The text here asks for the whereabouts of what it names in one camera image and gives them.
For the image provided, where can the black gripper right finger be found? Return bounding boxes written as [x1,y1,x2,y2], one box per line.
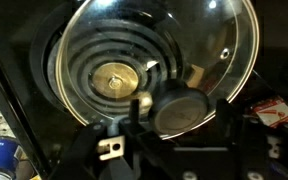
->
[215,99,269,180]

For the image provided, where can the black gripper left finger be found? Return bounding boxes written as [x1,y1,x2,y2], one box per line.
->
[120,99,182,180]

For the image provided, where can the glass lid with black knob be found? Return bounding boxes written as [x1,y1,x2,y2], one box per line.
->
[55,0,259,139]

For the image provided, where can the black electric stove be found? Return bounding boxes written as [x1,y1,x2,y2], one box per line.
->
[0,0,288,180]

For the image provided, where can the front left coil burner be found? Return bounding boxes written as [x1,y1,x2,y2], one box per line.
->
[30,13,185,118]

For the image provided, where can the blue white-lidded jar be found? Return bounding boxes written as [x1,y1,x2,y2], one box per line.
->
[0,137,21,180]

